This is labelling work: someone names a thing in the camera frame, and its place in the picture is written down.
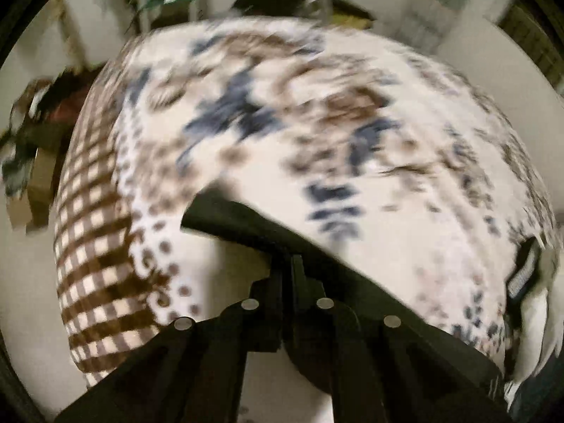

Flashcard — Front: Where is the black striped sweater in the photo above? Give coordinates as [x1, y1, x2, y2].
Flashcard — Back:
[181, 189, 503, 400]

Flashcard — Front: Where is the white folded garment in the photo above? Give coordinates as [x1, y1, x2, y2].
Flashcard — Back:
[505, 237, 563, 405]

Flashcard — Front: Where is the floral bed blanket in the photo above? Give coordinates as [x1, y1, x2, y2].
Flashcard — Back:
[55, 17, 561, 386]

